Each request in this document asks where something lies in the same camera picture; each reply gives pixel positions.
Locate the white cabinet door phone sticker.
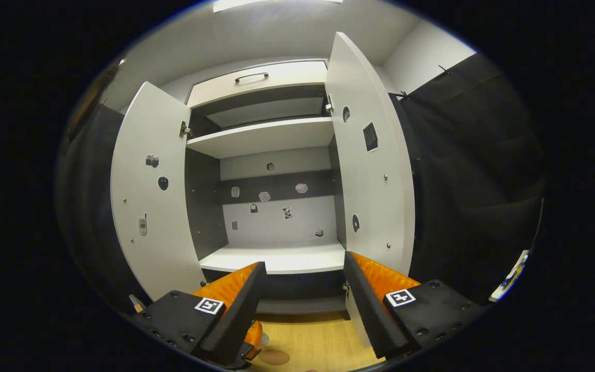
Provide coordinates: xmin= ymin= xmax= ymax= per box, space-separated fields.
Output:
xmin=111 ymin=81 xmax=206 ymax=303

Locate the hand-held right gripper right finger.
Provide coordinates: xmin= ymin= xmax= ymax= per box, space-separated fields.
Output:
xmin=343 ymin=252 xmax=485 ymax=361

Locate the long ceiling light panel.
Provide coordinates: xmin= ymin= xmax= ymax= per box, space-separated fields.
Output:
xmin=212 ymin=0 xmax=345 ymax=13

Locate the white and grey cabinet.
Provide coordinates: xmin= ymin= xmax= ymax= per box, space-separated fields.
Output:
xmin=184 ymin=58 xmax=347 ymax=316

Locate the white cabinet door square sticker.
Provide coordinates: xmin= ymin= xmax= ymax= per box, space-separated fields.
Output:
xmin=325 ymin=31 xmax=416 ymax=348

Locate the round brown coaster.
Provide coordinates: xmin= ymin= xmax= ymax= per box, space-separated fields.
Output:
xmin=259 ymin=349 xmax=290 ymax=366

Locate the white printed card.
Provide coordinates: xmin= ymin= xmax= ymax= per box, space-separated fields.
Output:
xmin=489 ymin=250 xmax=530 ymax=303

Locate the white cabinet drawer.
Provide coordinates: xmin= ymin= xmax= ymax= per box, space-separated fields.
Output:
xmin=186 ymin=59 xmax=328 ymax=109

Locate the black backdrop cloth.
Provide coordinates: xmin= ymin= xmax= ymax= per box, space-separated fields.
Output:
xmin=388 ymin=52 xmax=549 ymax=305

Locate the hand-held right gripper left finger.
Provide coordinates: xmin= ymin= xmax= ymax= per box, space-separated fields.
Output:
xmin=132 ymin=262 xmax=267 ymax=366

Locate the white cabinet shelf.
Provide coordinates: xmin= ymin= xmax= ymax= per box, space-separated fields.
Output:
xmin=186 ymin=116 xmax=335 ymax=159

